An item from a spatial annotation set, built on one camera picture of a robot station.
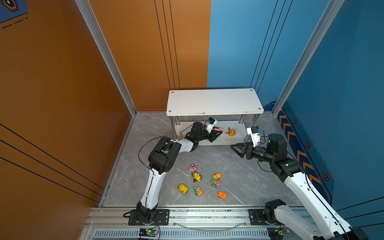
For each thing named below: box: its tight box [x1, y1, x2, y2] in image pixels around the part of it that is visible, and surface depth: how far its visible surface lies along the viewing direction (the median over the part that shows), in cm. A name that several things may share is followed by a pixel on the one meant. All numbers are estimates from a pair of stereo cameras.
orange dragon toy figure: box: [225, 127, 237, 137], surface depth 96 cm
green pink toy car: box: [211, 180, 222, 188], surface depth 84 cm
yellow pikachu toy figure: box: [193, 172, 202, 182], surface depth 85 cm
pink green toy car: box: [189, 164, 199, 172], surface depth 90 cm
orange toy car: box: [217, 191, 227, 200], surface depth 81 cm
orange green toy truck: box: [212, 173, 222, 181], surface depth 86 cm
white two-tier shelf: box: [165, 88, 265, 146], surface depth 83 cm
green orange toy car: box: [194, 186, 204, 196], surface depth 82 cm
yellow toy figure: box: [177, 184, 189, 195], surface depth 82 cm
